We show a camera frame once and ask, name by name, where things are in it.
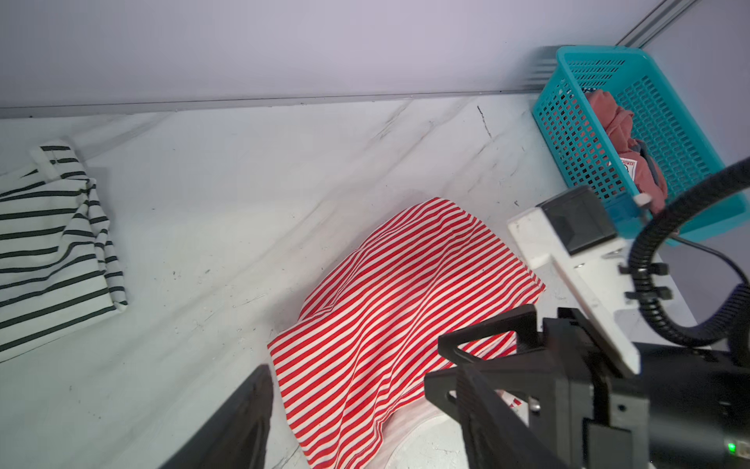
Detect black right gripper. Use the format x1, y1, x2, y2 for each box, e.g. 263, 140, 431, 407
424, 305, 650, 468

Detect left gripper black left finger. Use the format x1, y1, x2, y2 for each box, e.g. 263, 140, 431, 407
162, 365, 273, 469

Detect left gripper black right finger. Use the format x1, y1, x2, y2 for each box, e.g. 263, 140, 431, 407
456, 363, 568, 468

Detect red white striped tank top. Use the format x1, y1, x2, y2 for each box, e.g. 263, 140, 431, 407
268, 197, 545, 468

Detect black white striped tank top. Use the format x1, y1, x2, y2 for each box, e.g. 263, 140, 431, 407
1, 142, 128, 361

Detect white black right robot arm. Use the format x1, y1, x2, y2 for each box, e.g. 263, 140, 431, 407
424, 161, 749, 468

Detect dusty red tank top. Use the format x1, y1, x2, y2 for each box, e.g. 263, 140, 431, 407
586, 90, 669, 215

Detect teal plastic basket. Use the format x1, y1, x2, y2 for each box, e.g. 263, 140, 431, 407
533, 46, 725, 238

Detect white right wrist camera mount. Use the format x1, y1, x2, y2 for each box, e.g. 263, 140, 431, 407
508, 186, 641, 375

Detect aluminium frame post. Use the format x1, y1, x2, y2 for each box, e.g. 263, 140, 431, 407
616, 0, 698, 49

